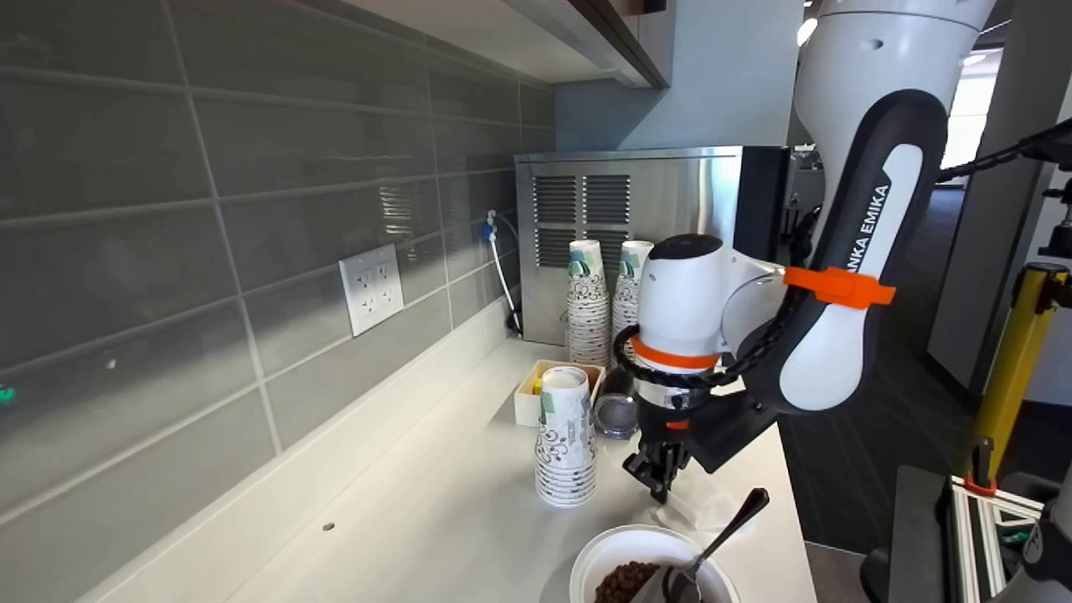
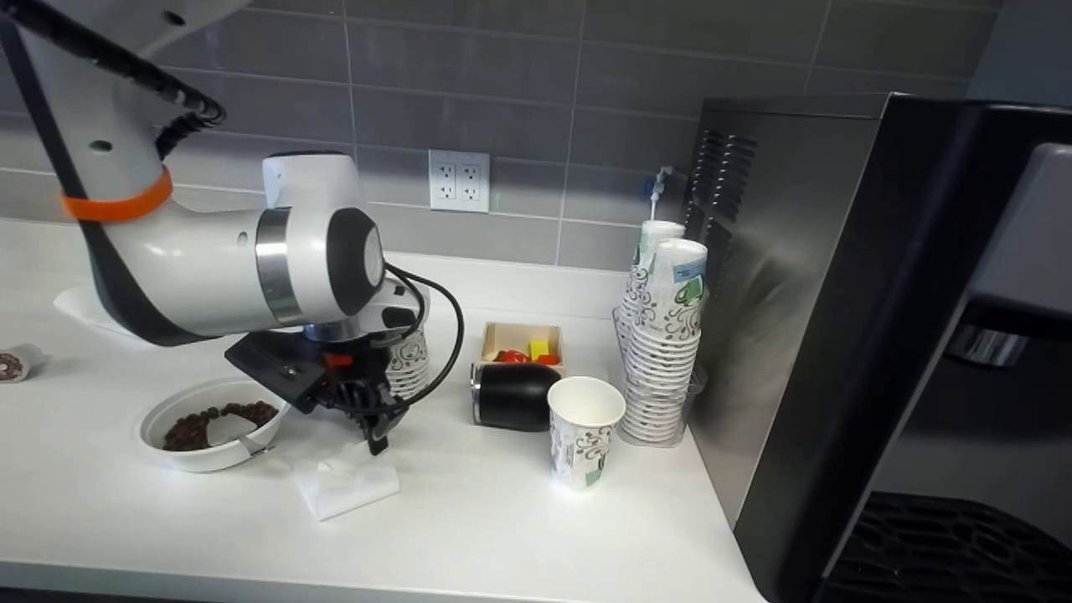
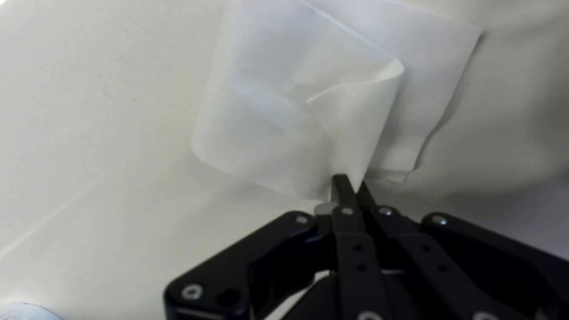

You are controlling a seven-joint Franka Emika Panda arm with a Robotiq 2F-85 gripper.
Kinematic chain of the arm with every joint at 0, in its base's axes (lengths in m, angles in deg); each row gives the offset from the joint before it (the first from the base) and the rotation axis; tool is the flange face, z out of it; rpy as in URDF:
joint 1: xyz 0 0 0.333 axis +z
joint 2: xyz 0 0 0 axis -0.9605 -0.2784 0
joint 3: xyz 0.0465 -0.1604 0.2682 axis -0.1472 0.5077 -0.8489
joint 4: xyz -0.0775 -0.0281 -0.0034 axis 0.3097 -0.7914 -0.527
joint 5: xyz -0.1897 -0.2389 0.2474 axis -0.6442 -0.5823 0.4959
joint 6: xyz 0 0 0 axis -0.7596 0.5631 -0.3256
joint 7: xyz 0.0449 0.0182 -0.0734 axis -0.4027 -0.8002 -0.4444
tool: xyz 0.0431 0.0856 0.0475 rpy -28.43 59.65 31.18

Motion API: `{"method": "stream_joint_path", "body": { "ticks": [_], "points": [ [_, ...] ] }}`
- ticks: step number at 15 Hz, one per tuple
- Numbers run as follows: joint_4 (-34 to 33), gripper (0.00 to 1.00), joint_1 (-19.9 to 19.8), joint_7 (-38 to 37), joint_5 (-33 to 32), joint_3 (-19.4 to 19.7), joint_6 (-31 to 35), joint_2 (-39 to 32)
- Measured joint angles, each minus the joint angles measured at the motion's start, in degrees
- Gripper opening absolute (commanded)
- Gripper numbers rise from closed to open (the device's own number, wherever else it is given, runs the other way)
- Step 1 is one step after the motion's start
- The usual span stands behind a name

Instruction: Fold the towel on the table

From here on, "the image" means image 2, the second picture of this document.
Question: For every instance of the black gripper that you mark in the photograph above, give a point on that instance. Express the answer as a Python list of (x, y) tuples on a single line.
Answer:
[(362, 387)]

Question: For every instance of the white towel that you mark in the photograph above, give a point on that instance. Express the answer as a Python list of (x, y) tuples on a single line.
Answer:
[(347, 488)]

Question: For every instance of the black tumbler mug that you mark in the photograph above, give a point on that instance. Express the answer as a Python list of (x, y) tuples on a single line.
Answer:
[(518, 395)]

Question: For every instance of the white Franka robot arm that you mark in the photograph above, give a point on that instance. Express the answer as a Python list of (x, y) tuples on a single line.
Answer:
[(203, 270)]

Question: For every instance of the white plastic spoon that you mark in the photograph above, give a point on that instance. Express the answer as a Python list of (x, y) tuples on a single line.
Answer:
[(233, 425)]

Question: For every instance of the red and yellow packets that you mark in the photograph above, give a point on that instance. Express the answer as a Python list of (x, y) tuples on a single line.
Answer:
[(525, 355)]

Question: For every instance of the small cardboard box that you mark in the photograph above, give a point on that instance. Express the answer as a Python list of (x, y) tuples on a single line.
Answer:
[(521, 335)]

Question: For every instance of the brown coffee grounds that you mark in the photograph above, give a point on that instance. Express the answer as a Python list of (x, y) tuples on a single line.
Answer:
[(184, 430)]

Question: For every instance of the white bowl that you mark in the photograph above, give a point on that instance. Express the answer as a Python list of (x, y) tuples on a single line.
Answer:
[(179, 451)]

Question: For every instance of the upright printed paper cup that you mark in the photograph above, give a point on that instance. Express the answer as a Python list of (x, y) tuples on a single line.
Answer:
[(582, 446)]

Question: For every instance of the stack of paper cups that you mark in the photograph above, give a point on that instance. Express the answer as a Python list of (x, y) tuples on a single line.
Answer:
[(654, 378)]

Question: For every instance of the tall printed paper cup stack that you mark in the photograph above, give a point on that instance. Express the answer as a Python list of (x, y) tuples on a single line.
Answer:
[(650, 253)]

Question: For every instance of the short printed paper cup stack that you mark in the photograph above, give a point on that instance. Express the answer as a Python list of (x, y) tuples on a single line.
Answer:
[(678, 278)]

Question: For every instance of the thin pale stick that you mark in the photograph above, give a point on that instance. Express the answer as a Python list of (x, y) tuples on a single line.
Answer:
[(659, 194)]

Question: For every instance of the small coffee pod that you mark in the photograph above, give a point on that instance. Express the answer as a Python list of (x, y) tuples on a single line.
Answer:
[(17, 367)]

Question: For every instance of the black and steel coffee machine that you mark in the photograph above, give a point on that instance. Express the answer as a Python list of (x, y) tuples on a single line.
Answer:
[(892, 335)]

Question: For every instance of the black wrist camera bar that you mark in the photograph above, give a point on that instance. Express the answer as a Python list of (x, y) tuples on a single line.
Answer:
[(280, 370)]

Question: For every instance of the white wall outlet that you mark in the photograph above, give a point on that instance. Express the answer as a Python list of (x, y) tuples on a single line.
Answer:
[(457, 177)]

